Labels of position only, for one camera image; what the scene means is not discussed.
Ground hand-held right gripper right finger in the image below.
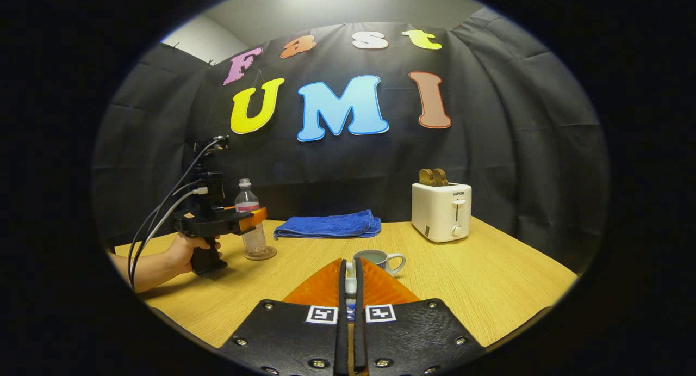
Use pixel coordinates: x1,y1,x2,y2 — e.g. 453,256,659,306
353,257,484,376

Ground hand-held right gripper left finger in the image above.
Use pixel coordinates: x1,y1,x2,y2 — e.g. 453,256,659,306
217,257,349,376

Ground clear plastic water bottle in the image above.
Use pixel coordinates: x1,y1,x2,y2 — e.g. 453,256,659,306
235,178,268,257

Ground white blue-patterned teacup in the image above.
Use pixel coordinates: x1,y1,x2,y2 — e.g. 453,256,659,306
353,250,406,278

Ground blue towel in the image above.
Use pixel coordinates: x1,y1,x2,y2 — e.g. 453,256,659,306
274,210,382,239

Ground white toaster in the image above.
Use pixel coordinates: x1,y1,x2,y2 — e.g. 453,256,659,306
412,183,473,243

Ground black backdrop cloth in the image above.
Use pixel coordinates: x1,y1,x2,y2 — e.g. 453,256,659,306
92,6,610,273

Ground white cable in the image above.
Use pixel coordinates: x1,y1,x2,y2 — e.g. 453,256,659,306
130,187,209,287

